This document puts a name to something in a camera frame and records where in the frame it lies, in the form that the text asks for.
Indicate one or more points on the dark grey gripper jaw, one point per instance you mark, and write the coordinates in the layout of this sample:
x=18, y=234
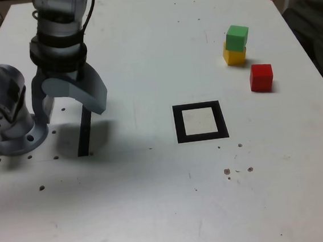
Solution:
x=38, y=104

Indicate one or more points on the black tape square outline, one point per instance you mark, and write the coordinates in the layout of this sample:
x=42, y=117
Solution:
x=179, y=125

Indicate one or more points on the yellow cube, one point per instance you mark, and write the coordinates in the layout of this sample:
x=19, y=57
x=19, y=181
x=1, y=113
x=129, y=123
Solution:
x=234, y=58

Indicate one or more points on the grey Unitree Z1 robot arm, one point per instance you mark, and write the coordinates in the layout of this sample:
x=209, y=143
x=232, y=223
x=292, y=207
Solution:
x=3, y=82

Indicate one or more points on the person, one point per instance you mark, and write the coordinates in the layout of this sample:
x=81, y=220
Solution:
x=318, y=25

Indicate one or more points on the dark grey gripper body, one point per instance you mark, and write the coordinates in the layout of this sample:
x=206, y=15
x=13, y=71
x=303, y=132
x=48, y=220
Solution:
x=78, y=75

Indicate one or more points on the black tape strip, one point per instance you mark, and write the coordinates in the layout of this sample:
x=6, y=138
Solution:
x=84, y=137

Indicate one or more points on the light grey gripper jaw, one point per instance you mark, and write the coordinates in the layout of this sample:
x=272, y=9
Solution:
x=87, y=91

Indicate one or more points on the red cube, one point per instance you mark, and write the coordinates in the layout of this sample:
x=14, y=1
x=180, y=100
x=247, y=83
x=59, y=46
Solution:
x=261, y=78

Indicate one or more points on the green cube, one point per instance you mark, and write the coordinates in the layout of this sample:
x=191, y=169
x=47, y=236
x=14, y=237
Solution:
x=236, y=38

